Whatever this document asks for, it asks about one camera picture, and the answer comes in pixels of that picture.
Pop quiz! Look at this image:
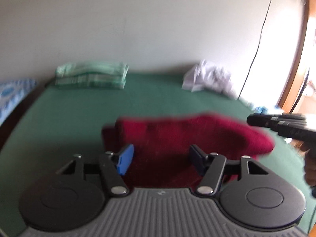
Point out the person's right hand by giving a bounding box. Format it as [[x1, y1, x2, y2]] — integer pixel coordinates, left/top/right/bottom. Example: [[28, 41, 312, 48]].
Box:
[[299, 141, 316, 187]]

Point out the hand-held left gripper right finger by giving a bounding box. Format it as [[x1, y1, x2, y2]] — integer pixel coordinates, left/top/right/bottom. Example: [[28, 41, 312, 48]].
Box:
[[189, 144, 269, 198]]

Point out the folded green striped garment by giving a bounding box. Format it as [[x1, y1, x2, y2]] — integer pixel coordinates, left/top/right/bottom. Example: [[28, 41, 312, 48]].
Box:
[[54, 62, 129, 89]]

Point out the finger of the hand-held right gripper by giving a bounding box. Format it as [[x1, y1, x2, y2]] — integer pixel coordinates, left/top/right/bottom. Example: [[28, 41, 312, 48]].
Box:
[[247, 113, 308, 130]]

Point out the blue patterned cloth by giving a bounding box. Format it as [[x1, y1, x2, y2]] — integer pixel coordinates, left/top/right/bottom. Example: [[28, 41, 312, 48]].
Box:
[[0, 78, 38, 125]]

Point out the wooden door frame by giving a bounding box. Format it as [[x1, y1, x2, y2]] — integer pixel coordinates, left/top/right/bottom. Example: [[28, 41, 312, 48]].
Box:
[[276, 0, 312, 110]]

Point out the grey wall cable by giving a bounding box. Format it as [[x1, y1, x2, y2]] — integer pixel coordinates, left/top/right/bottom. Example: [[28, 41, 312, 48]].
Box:
[[238, 0, 274, 100]]

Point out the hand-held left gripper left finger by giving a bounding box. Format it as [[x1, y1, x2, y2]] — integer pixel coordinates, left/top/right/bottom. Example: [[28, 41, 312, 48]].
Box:
[[56, 144, 135, 198]]

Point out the dark red knit sweater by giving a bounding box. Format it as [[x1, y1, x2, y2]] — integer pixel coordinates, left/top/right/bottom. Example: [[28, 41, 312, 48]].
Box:
[[102, 112, 276, 188]]

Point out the crumpled white garment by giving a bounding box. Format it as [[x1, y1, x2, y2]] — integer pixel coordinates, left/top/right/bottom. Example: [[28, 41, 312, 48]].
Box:
[[181, 60, 239, 99]]

